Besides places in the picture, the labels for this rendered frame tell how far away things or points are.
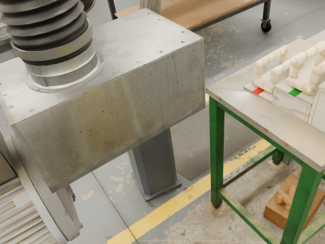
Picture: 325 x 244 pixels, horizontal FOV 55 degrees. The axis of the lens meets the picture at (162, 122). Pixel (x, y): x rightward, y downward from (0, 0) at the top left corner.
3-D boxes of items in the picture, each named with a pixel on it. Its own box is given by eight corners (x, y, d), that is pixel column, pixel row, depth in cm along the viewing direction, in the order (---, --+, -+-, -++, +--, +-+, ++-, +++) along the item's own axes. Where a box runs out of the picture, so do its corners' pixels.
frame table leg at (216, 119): (216, 210, 195) (216, 99, 135) (210, 204, 199) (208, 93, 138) (222, 205, 197) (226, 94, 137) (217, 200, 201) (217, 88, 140)
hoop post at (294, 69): (292, 87, 115) (296, 66, 109) (285, 83, 117) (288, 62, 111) (297, 83, 117) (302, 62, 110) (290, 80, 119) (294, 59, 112)
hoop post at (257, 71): (257, 86, 131) (258, 68, 125) (250, 83, 133) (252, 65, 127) (261, 83, 132) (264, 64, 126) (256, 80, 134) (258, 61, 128)
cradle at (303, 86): (310, 97, 110) (312, 90, 107) (283, 84, 117) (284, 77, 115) (316, 93, 111) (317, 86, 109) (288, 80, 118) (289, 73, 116)
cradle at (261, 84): (271, 95, 125) (272, 89, 123) (248, 83, 132) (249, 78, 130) (276, 92, 126) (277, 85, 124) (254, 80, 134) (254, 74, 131)
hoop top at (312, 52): (295, 69, 110) (297, 61, 108) (288, 66, 112) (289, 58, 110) (329, 48, 118) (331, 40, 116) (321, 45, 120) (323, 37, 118)
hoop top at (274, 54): (257, 71, 126) (258, 64, 123) (252, 68, 128) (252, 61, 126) (289, 52, 133) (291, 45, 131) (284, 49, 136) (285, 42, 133)
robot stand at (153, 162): (130, 174, 225) (108, 99, 178) (164, 158, 232) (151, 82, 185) (146, 202, 206) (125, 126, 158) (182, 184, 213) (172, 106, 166)
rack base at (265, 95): (272, 104, 124) (272, 102, 123) (243, 88, 133) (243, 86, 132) (313, 75, 134) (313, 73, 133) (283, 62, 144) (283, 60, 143)
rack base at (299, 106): (307, 124, 113) (313, 105, 107) (270, 104, 124) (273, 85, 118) (348, 91, 124) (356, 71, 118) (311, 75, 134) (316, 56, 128)
